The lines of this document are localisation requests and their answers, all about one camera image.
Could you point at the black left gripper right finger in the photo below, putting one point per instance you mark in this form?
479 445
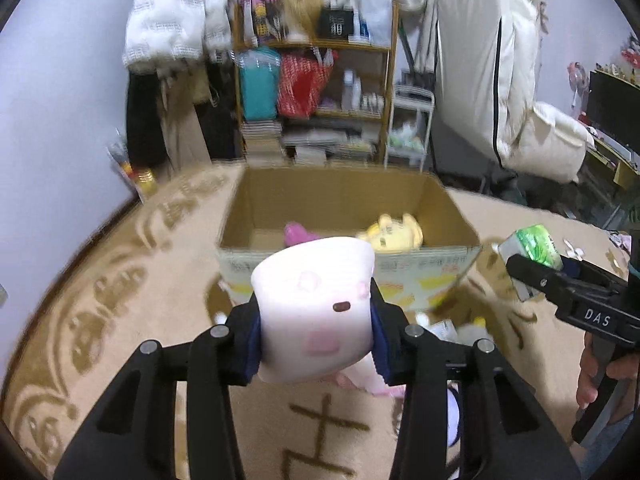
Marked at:
504 432

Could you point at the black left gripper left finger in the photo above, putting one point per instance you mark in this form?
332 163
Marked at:
130 431

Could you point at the green tissue pack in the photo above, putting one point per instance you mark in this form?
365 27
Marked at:
534 242

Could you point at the pink tissue pack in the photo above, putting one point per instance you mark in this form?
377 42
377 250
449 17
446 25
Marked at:
364 376

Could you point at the white marshmallow face plush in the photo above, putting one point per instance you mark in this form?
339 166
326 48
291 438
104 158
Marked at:
314 303

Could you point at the purple haired doll plush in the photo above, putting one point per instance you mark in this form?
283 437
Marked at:
453 415

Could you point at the yellow plush toy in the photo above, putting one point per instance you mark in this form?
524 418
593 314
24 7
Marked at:
393 236

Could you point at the pink plush toy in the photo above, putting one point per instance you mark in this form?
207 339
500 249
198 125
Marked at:
295 234

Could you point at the white rolling cart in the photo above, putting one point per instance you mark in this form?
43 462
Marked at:
409 125

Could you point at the cardboard box with yellow print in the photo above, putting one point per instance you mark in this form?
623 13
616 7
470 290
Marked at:
351 203

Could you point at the stack of books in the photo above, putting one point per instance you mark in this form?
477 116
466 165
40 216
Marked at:
312 142

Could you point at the wooden storage shelf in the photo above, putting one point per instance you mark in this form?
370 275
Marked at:
360 85

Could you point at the red gift bag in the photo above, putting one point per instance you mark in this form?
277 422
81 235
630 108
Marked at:
302 79

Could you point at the black box labelled 40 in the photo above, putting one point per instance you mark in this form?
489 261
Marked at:
336 22

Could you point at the teal gift bag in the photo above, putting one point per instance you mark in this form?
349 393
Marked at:
259 83

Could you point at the white puffer jacket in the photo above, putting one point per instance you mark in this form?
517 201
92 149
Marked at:
165 36

